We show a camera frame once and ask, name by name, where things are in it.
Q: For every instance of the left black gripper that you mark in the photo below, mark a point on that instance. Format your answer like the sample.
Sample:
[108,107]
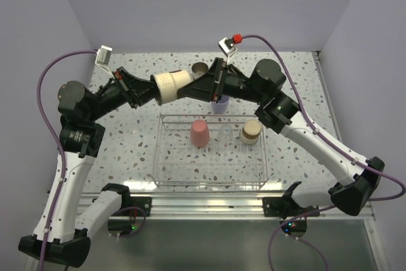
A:
[135,91]

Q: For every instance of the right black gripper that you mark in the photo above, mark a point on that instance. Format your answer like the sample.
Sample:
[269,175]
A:
[205,87]

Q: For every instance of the steel cup back row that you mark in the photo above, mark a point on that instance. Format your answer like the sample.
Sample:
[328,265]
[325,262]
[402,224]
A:
[199,69]

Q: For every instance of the red plastic cup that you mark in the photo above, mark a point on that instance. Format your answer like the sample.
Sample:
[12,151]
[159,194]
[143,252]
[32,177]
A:
[199,133]

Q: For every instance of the cream steel cup brown band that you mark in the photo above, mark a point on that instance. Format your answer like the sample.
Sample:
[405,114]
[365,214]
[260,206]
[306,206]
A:
[250,132]

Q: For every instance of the clear glass cup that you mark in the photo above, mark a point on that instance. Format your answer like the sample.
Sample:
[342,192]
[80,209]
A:
[225,135]

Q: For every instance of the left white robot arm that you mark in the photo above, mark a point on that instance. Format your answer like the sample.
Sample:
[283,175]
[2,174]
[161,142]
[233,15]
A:
[62,236]

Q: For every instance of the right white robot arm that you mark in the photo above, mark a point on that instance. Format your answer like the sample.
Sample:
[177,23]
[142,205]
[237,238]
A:
[357,176]

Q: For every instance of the purple plastic cup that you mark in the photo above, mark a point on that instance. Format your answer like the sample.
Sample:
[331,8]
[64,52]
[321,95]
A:
[221,105]

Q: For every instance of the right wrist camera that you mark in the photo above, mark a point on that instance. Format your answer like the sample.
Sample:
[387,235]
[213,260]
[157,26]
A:
[228,46]

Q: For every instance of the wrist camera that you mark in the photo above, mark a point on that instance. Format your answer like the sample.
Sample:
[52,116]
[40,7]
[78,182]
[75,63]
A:
[228,46]
[102,59]

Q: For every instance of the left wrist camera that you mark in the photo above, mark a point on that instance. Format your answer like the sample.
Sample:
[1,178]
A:
[102,59]

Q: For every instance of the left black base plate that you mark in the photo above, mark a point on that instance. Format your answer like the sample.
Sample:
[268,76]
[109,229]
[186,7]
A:
[144,203]

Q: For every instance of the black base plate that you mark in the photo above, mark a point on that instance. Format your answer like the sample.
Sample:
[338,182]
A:
[144,203]
[283,207]

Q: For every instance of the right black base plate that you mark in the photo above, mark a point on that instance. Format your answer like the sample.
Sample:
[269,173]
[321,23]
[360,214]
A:
[283,207]

